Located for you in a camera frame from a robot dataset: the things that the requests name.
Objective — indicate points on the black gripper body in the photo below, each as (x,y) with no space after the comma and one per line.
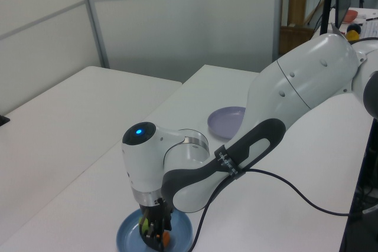
(155,209)

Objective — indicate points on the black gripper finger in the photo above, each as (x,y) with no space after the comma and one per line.
(166,219)
(152,235)

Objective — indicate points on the green block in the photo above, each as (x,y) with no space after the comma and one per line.
(144,225)

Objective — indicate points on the orange block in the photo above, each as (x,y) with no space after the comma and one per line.
(166,238)

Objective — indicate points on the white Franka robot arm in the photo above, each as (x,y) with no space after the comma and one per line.
(295,81)

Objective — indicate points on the blue plate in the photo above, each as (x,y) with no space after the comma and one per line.
(127,234)

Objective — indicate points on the purple plate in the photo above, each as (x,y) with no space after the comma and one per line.
(224,120)

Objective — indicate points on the black mounting column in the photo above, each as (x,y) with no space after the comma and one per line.
(361,193)

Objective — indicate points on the wooden cabinet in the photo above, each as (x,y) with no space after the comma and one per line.
(295,39)

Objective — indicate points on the silver laptop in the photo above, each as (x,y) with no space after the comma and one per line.
(336,30)

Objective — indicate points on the yellow and dark toy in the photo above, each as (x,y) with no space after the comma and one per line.
(353,35)

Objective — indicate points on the black monitor stand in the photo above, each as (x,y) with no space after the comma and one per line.
(326,10)

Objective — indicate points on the orange bowl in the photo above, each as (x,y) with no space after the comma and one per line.
(351,16)

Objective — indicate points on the white keyboard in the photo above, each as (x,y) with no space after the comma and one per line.
(372,27)

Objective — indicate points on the grey partition post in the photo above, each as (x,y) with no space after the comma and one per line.
(277,13)

